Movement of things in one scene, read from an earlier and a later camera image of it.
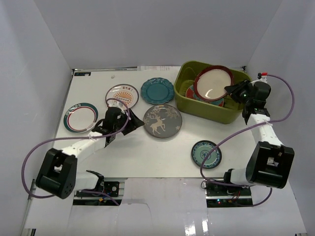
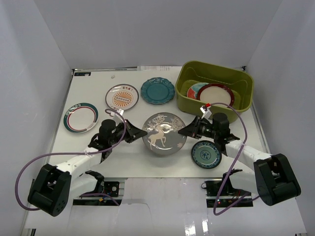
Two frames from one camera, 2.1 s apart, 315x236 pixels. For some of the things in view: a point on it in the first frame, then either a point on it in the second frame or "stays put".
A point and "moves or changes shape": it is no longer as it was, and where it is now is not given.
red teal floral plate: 190,93 → 193,91
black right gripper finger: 231,89 → 189,130
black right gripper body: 243,93 → 202,129
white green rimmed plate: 80,118 stays put
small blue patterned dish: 201,149 stays put
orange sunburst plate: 126,93 stays put
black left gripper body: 128,123 → 128,130
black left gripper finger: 134,122 → 136,132
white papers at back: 159,68 stays put
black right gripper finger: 235,96 → 189,131
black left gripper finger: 132,124 → 136,134
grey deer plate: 162,121 moves or changes shape
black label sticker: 82,73 stays put
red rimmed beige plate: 210,82 moves or changes shape
